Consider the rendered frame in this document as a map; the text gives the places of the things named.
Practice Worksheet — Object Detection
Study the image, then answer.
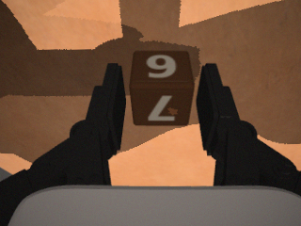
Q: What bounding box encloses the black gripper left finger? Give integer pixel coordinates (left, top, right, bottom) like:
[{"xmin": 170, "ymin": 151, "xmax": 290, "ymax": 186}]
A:
[{"xmin": 0, "ymin": 63, "xmax": 126, "ymax": 226}]

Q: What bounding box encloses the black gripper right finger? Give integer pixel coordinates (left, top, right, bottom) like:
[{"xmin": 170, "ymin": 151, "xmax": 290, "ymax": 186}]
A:
[{"xmin": 196, "ymin": 63, "xmax": 301, "ymax": 196}]

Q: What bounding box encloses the brown number cube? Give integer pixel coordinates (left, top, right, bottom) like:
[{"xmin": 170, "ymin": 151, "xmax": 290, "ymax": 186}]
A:
[{"xmin": 129, "ymin": 51, "xmax": 195, "ymax": 126}]

